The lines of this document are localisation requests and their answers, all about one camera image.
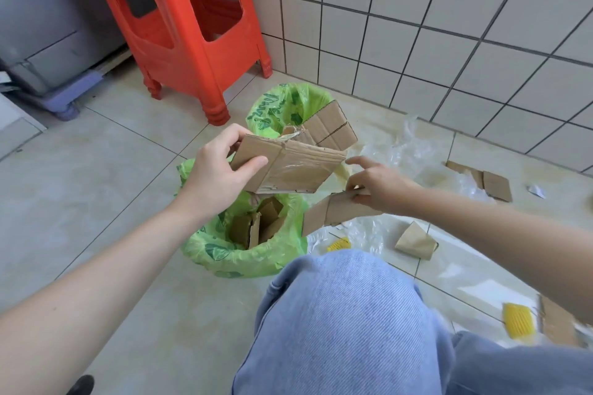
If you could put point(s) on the person's left leg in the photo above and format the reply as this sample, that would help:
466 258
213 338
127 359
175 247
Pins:
343 330

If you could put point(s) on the person's left forearm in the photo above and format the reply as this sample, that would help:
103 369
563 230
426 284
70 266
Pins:
92 297

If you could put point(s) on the person's right leg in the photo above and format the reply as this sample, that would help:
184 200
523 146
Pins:
519 367

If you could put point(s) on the crushed brown paper cup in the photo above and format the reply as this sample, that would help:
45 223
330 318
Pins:
414 242

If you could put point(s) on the grey washing machine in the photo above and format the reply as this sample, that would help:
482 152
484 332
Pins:
46 29

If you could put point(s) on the black rounded object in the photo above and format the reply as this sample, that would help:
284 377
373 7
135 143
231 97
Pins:
82 386

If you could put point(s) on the person's left hand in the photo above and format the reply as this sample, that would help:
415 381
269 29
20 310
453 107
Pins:
213 177

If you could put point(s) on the person's leg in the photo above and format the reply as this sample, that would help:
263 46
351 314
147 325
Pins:
343 330
519 367

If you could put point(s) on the person's right hand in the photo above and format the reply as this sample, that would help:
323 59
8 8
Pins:
389 188

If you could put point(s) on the yellow foam net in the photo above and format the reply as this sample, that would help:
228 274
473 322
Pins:
340 245
519 320

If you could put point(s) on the purple washing machine stand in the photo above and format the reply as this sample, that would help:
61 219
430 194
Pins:
60 100

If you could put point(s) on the person's right forearm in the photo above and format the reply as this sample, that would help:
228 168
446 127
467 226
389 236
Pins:
509 242

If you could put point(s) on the clear plastic film scraps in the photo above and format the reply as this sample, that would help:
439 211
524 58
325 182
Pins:
370 232

